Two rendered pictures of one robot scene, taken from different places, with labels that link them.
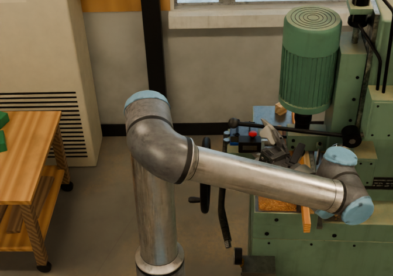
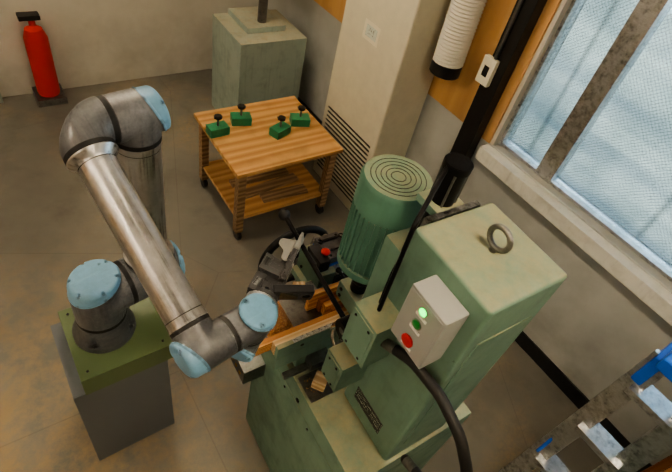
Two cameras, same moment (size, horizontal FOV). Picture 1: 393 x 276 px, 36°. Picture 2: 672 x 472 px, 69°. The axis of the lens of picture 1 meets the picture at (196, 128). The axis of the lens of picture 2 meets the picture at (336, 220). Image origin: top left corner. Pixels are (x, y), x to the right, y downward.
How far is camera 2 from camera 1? 1.29 m
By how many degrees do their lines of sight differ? 33
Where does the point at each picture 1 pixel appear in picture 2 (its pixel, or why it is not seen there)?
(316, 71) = (358, 231)
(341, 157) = (249, 308)
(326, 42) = (374, 206)
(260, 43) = (543, 237)
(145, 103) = (127, 92)
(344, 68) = (383, 254)
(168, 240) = not seen: hidden behind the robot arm
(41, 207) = (274, 199)
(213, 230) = not seen: hidden behind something
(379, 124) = (353, 337)
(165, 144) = (72, 123)
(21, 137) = (297, 141)
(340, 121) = not seen: hidden behind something
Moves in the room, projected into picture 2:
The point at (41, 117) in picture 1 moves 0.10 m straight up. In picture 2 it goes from (327, 141) to (330, 127)
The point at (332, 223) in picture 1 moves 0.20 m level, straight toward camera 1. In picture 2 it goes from (298, 387) to (230, 402)
